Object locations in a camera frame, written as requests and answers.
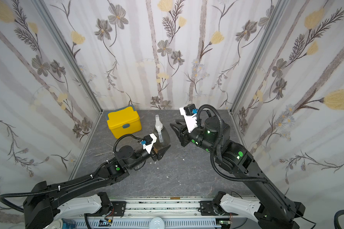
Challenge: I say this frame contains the clear spray nozzle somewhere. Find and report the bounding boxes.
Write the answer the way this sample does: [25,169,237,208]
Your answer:
[155,114,163,143]

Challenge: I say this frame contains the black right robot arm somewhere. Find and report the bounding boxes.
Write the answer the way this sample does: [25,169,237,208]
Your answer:
[211,123,305,229]

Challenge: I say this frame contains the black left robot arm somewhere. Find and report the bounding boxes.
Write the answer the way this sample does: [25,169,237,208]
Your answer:
[23,145,171,229]

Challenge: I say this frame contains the yellow plastic storage box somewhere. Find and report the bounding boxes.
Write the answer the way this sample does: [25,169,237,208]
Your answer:
[107,105,142,139]

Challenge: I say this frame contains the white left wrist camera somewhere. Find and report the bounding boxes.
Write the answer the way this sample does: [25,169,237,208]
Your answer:
[140,133,157,154]

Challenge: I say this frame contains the black corrugated right cable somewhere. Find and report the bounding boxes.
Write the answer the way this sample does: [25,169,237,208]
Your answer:
[196,104,269,183]

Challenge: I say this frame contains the black corrugated cable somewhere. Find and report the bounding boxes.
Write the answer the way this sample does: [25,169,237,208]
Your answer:
[0,171,104,213]
[196,104,269,183]

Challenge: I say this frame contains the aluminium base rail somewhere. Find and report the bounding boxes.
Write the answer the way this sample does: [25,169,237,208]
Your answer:
[54,194,261,229]

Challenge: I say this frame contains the black corrugated left cable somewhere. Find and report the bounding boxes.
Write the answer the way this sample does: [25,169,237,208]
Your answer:
[0,171,104,213]

